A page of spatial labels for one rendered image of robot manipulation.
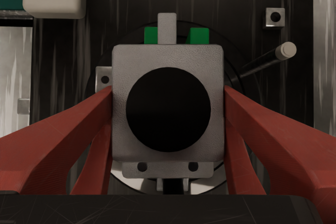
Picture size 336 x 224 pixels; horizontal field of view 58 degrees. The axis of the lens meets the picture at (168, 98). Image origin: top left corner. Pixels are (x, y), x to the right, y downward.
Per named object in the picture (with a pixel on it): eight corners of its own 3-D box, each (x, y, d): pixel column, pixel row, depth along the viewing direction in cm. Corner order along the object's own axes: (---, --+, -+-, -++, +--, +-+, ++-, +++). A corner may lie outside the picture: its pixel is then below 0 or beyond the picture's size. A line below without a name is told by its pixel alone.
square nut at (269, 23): (280, 30, 26) (285, 26, 25) (261, 29, 26) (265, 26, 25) (280, 11, 26) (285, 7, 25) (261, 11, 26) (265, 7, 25)
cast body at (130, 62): (205, 168, 17) (233, 203, 10) (128, 168, 17) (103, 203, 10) (204, 23, 18) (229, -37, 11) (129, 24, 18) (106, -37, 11)
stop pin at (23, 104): (48, 114, 30) (30, 114, 26) (36, 114, 30) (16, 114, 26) (48, 99, 30) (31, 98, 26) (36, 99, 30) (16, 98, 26)
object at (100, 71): (118, 94, 23) (115, 93, 22) (98, 94, 23) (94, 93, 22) (119, 69, 23) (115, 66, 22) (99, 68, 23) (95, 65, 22)
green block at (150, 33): (163, 59, 24) (163, 45, 19) (148, 59, 24) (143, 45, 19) (163, 44, 24) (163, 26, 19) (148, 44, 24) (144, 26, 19)
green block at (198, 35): (199, 60, 24) (209, 46, 19) (184, 59, 24) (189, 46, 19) (199, 44, 24) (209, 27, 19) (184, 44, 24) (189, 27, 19)
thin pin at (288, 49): (249, 76, 24) (297, 57, 15) (239, 76, 24) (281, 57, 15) (249, 66, 24) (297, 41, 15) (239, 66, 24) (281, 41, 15)
